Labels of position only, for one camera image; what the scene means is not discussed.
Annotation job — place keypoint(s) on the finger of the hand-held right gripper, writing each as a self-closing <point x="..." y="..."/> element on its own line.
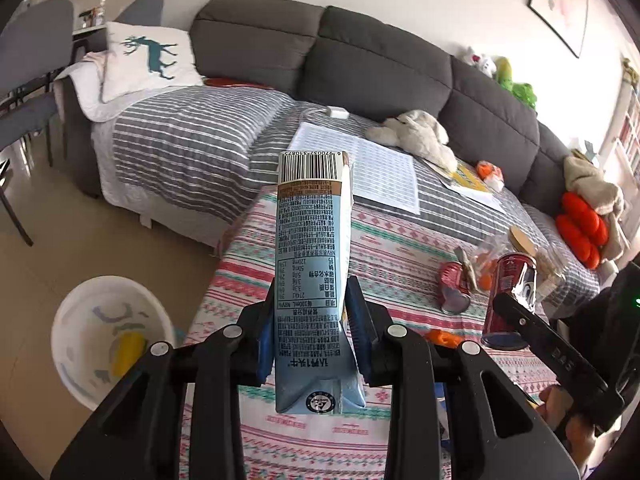
<point x="560" y="360"/>

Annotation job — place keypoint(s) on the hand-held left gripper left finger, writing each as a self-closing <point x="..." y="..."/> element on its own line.
<point x="265" y="342"/>

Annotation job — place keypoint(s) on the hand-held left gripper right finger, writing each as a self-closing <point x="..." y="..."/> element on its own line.
<point x="357" y="340"/>

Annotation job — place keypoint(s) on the orange peel piece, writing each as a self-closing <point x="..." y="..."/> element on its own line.
<point x="444" y="338"/>

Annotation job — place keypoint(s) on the light blue milk carton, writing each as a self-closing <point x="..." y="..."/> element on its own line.
<point x="310" y="260"/>

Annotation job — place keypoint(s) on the crushed red drink can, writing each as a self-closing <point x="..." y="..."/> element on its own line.
<point x="452" y="290"/>

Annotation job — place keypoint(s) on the white plastic waste bin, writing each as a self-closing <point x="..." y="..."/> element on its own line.
<point x="95" y="310"/>

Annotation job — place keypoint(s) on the person's right hand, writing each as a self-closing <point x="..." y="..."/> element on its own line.
<point x="562" y="410"/>

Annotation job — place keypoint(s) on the patterned pink green tablecloth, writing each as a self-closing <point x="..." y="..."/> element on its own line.
<point x="400" y="260"/>

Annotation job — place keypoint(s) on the clear plastic snack jar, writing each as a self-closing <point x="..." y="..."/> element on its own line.
<point x="547" y="270"/>

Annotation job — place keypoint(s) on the tangerine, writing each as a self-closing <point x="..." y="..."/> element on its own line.
<point x="486" y="280"/>

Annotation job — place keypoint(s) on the orange pumpkin cushion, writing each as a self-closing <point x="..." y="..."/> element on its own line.
<point x="575" y="240"/>
<point x="582" y="212"/>

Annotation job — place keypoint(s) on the glass teapot with wooden lid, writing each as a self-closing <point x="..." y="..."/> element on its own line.
<point x="522" y="240"/>

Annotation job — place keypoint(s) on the large printed grid paper sheet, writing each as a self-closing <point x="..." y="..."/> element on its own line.
<point x="380" y="170"/>

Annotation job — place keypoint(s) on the white loose papers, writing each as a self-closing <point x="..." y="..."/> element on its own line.
<point x="487" y="200"/>

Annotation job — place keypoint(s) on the yellow book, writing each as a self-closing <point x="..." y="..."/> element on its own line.
<point x="467" y="177"/>

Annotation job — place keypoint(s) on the orange white plastic bag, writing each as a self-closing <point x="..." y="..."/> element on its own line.
<point x="490" y="175"/>

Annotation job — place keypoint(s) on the beige plush toy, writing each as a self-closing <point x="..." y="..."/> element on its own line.
<point x="415" y="135"/>

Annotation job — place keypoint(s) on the white bookshelf with books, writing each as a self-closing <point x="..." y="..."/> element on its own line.
<point x="627" y="130"/>

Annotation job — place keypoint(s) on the grey white striped blanket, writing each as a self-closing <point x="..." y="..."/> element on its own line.
<point x="190" y="135"/>

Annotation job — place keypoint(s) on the white charger block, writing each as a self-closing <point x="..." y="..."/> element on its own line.
<point x="338" y="112"/>

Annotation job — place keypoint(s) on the flat red mat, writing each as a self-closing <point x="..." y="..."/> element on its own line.
<point x="235" y="82"/>

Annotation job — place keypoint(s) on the dark grey fabric sofa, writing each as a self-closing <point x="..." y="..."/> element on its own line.
<point x="375" y="50"/>

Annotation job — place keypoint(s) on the yellow green plush toy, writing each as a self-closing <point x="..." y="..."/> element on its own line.
<point x="505" y="72"/>

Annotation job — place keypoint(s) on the white deer print pillow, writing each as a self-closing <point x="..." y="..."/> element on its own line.
<point x="130" y="70"/>

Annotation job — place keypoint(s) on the white plush toy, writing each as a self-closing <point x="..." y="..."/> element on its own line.
<point x="477" y="60"/>

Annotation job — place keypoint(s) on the white quilted throw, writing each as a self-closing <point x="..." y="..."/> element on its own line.
<point x="85" y="90"/>

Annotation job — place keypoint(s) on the grey chair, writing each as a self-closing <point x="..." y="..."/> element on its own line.
<point x="142" y="10"/>
<point x="35" y="35"/>

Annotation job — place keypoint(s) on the clear bottle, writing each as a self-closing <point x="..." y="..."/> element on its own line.
<point x="102" y="10"/>

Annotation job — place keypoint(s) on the dark metal chair frame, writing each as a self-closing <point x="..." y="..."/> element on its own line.
<point x="15" y="210"/>

